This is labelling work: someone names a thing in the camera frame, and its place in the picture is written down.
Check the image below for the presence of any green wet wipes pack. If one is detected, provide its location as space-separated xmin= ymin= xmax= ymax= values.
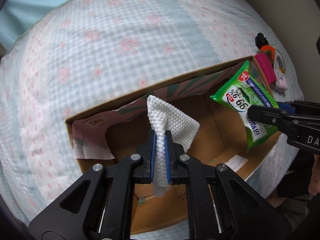
xmin=210 ymin=61 xmax=279 ymax=150

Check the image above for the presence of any cardboard box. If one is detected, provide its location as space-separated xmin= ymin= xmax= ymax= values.
xmin=64 ymin=55 xmax=283 ymax=235

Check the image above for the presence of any grey microfibre cloth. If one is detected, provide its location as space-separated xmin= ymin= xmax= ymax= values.
xmin=273 ymin=50 xmax=286 ymax=80

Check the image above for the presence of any orange green fur pompom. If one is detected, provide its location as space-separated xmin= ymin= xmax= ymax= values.
xmin=257 ymin=45 xmax=276 ymax=61

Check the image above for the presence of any white textured cloth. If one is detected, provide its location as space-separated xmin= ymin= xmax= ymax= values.
xmin=147 ymin=95 xmax=200 ymax=197

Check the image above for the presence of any magenta leather pouch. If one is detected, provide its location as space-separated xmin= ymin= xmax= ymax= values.
xmin=254 ymin=53 xmax=277 ymax=87

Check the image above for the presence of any light blue curtain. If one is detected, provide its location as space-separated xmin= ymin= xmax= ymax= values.
xmin=1 ymin=0 xmax=67 ymax=50

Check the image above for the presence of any black scrunchie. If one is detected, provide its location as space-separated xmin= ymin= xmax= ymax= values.
xmin=255 ymin=33 xmax=269 ymax=50

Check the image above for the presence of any person's right hand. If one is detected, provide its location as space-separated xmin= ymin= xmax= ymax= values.
xmin=309 ymin=155 xmax=320 ymax=196

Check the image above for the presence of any pink and blue bedspread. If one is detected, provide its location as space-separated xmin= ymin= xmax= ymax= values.
xmin=0 ymin=0 xmax=305 ymax=240

